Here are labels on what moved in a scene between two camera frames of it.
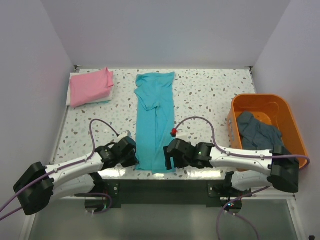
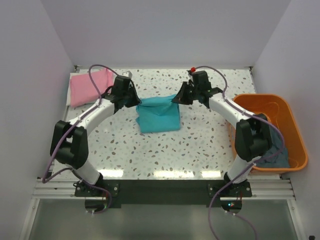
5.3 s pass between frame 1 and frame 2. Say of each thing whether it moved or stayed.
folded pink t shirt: stayed
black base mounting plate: stayed
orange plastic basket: stayed
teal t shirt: moved
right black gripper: moved
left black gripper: moved
